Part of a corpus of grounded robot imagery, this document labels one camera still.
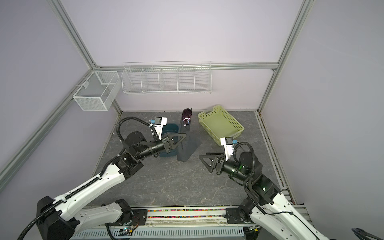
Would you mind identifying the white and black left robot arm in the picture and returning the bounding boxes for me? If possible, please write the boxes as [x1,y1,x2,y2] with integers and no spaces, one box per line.
[18,117,188,240]

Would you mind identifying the black cable bottom right corner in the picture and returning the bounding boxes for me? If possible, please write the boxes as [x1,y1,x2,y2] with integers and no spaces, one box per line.
[351,227,384,240]

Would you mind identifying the light green perforated plastic basket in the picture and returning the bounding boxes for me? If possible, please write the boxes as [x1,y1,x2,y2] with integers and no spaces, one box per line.
[198,105,245,146]

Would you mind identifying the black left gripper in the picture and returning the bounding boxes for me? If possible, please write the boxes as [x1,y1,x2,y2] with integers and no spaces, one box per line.
[136,132,186,161]

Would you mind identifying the white wire wall rack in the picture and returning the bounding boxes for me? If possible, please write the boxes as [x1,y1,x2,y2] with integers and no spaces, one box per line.
[122,61,213,94]

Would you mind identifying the aluminium enclosure frame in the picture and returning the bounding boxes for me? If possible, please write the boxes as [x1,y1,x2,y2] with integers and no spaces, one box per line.
[0,0,316,193]

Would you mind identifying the white mesh wall basket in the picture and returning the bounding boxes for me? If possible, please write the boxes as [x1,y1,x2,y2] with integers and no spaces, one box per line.
[73,71,122,112]

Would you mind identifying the teal plastic cutlery bin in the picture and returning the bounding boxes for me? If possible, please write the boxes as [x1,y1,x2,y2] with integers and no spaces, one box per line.
[159,123,179,158]

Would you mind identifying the purple metallic spoon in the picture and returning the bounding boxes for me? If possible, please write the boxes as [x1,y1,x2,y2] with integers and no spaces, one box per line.
[182,108,192,120]

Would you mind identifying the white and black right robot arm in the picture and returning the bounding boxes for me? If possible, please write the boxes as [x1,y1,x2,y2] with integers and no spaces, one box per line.
[199,138,327,240]

